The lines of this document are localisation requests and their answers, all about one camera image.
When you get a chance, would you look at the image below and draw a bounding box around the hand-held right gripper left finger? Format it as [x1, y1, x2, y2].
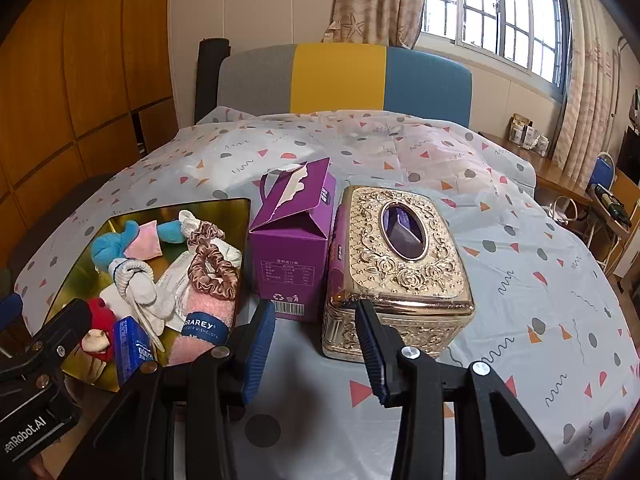
[80, 300, 277, 480]

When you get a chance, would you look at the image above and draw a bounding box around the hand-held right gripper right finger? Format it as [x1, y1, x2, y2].
[355, 300, 568, 480]

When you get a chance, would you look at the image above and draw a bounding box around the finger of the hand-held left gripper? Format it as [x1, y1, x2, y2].
[0, 299, 93, 388]
[0, 294, 24, 333]

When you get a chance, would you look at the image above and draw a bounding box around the red haired small doll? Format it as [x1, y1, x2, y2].
[82, 297, 117, 363]

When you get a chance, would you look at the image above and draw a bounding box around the pink towel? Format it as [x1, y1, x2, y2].
[167, 290, 241, 367]

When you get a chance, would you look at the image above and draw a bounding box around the white sponge block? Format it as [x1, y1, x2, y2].
[100, 286, 126, 318]

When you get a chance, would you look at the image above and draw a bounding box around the gold metal tray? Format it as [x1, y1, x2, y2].
[45, 197, 252, 393]

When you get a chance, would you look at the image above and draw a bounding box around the blue tissue pack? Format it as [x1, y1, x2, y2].
[112, 316, 160, 388]

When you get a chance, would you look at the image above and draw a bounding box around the pink satin scrunchie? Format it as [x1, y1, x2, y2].
[187, 242, 236, 295]

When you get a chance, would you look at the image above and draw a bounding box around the white knitted sock blue stripe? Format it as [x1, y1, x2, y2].
[107, 257, 173, 336]

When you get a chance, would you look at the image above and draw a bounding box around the blue plush toy pink dress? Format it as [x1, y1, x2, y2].
[90, 220, 183, 268]

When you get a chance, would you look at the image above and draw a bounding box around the white wet wipes packet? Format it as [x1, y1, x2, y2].
[155, 252, 201, 331]

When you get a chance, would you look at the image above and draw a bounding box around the small white baby sock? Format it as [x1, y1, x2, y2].
[177, 210, 201, 236]

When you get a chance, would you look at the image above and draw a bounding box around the gold embossed tissue box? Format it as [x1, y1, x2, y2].
[321, 185, 476, 362]

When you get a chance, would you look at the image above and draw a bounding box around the purple carton box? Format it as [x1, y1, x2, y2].
[248, 157, 337, 323]

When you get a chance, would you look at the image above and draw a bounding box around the patterned plastic tablecloth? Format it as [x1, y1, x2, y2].
[14, 106, 640, 480]

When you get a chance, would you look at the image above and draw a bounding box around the wooden wardrobe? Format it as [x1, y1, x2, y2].
[0, 0, 178, 261]

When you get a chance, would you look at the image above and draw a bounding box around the white tote bag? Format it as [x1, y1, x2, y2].
[547, 195, 586, 226]

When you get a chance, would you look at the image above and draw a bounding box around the wooden desk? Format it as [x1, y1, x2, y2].
[480, 132, 593, 206]

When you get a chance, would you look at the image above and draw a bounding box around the group of small boxes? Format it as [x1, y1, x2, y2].
[509, 114, 550, 157]

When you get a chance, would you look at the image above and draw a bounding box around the black green tool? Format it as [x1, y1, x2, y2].
[591, 184, 633, 228]

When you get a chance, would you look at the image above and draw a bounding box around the grey yellow blue sofa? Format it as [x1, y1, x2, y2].
[195, 42, 473, 126]

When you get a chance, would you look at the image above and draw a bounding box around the blue folding chair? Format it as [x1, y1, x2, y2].
[587, 152, 631, 271]

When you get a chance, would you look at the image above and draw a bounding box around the beige pleated curtain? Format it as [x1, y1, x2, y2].
[550, 0, 626, 176]

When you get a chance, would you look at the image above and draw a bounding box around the black television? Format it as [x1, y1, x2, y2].
[617, 127, 640, 171]

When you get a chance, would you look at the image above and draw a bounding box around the beige starfish print curtain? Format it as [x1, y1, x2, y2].
[322, 0, 431, 50]

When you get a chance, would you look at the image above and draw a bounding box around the barred window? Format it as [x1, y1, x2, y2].
[422, 0, 573, 103]

